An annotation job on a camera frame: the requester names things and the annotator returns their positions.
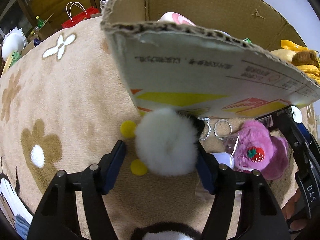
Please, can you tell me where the pink plush bear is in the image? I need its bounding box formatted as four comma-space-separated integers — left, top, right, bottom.
233, 120, 289, 180

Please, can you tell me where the white fluffy pompom plush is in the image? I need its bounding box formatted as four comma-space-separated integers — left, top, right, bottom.
135, 108, 205, 177

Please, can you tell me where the yellow plush pouch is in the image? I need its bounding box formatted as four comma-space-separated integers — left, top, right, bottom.
271, 40, 320, 85

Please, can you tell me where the pink swirl plush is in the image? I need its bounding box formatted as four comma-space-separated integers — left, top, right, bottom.
158, 11, 195, 26

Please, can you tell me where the person's right hand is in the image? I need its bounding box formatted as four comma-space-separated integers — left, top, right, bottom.
282, 189, 308, 231

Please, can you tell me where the beige patterned blanket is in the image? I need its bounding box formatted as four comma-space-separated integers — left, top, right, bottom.
1, 18, 319, 239

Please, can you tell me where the green frog toy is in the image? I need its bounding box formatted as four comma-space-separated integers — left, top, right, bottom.
10, 50, 22, 67

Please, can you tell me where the white round plush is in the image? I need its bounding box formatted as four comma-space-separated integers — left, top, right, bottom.
1, 27, 28, 61

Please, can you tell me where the printed cardboard box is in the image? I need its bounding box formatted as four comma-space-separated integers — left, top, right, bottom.
101, 0, 319, 118

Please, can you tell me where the green bottle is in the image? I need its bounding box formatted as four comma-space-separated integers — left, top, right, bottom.
36, 16, 46, 29

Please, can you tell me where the red paper bag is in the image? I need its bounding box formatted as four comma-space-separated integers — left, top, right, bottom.
61, 2, 100, 29

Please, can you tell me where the silver key ring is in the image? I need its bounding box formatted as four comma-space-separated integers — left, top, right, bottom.
214, 119, 233, 139

